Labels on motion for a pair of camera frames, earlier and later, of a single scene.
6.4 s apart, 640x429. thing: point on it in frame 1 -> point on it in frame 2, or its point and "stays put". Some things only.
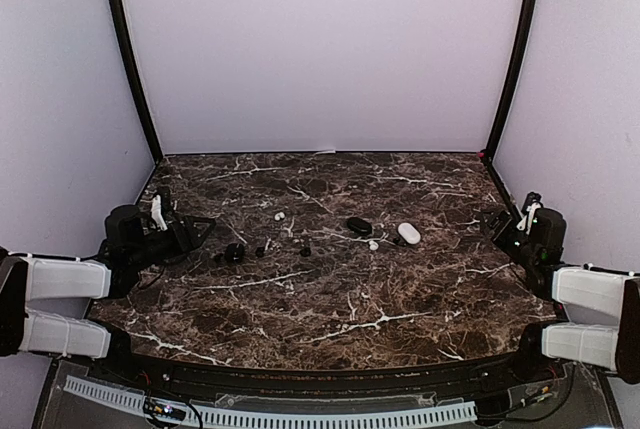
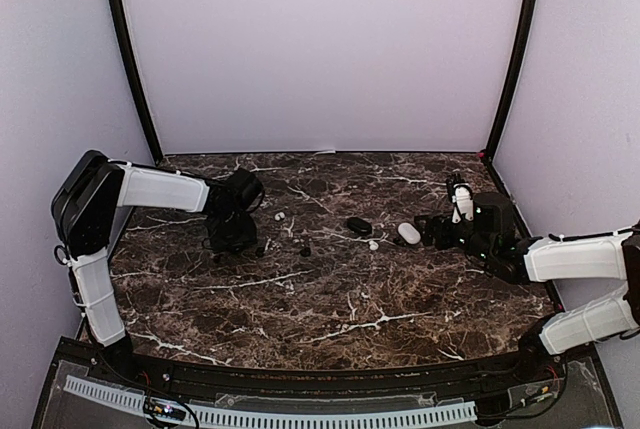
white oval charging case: x=409 y=233 stays put
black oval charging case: x=359 y=226 stays put
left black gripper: x=190 y=231 -> x=248 y=238
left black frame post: x=118 y=24 stays put
